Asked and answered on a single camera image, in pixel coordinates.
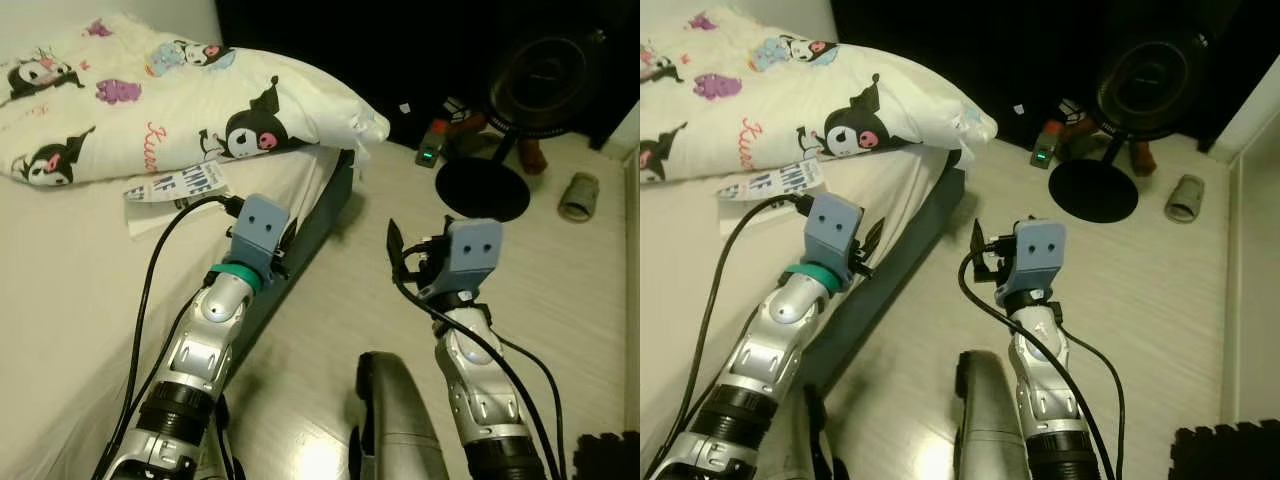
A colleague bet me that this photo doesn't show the white book blue letters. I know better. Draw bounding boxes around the white book blue letters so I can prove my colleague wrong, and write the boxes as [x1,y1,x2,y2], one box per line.
[122,160,231,238]
[718,158,826,236]

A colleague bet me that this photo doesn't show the black standing fan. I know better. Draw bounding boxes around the black standing fan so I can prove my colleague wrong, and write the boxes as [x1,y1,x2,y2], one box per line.
[1048,25,1196,224]
[435,30,606,223]

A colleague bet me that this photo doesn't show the grey power strip green light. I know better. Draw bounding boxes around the grey power strip green light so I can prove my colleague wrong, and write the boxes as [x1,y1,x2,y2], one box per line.
[1030,120,1061,171]
[417,118,448,169]

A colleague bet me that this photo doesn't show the person in black clothes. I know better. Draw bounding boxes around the person in black clothes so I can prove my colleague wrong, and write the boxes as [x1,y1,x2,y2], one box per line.
[1060,98,1154,179]
[445,95,549,174]

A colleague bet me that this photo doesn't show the white Kuromi print quilt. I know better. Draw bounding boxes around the white Kuromi print quilt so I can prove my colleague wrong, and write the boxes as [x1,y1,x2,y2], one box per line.
[640,10,999,186]
[0,12,391,189]

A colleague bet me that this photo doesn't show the grey slipper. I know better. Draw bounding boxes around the grey slipper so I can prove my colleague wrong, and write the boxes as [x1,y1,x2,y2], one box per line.
[1165,173,1206,223]
[557,172,601,223]

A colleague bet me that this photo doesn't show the grey left robot leg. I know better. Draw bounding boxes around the grey left robot leg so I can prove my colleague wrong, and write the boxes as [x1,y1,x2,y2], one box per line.
[205,395,241,480]
[795,385,833,480]

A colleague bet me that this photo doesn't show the black egg-crate foam mat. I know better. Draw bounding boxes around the black egg-crate foam mat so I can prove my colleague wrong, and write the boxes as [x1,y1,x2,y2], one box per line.
[573,430,641,480]
[1170,425,1280,480]

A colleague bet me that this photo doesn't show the grey-blue bed frame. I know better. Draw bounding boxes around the grey-blue bed frame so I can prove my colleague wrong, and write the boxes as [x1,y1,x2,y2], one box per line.
[800,150,969,401]
[230,150,356,371]

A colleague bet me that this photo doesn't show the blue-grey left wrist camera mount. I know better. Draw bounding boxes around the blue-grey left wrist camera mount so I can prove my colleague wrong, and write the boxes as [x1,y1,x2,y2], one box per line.
[228,194,291,273]
[803,192,866,276]

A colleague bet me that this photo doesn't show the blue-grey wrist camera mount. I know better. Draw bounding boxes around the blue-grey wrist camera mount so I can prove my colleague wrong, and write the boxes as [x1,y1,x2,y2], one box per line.
[228,194,291,273]
[803,192,866,276]
[418,218,504,301]
[995,220,1068,301]

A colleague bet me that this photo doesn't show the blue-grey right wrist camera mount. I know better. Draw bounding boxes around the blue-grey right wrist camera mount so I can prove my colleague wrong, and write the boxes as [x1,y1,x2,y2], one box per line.
[995,220,1068,301]
[418,218,504,301]

